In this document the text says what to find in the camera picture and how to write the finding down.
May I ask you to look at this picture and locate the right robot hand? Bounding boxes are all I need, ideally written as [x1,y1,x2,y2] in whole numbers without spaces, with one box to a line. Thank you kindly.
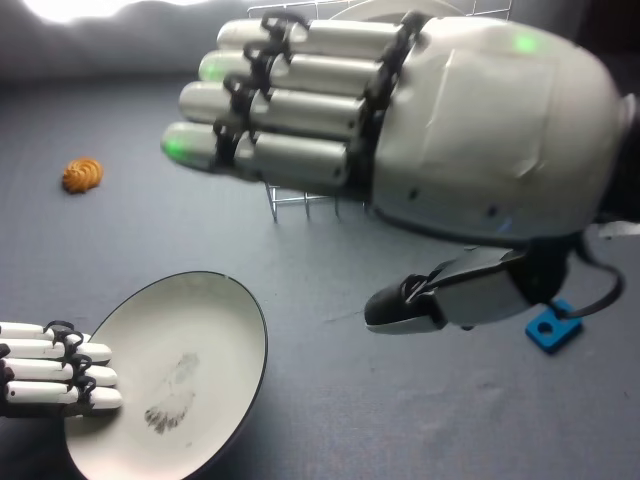
[159,10,626,336]

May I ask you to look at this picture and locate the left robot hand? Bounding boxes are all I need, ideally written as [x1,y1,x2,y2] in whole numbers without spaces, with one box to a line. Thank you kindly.
[0,319,125,419]

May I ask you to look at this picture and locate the white plate with smudge mark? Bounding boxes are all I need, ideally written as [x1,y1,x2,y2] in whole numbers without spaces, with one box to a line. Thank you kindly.
[63,271,269,480]

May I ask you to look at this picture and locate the orange swirl cookie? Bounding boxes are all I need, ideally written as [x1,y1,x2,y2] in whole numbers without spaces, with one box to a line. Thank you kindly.
[61,156,105,196]

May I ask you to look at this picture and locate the blue block with two holes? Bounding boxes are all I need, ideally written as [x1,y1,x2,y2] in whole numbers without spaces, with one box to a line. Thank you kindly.
[523,298,585,356]

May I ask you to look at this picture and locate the silver wire rack shelf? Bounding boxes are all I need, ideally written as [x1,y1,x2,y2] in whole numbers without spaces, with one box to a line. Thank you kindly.
[247,0,517,224]

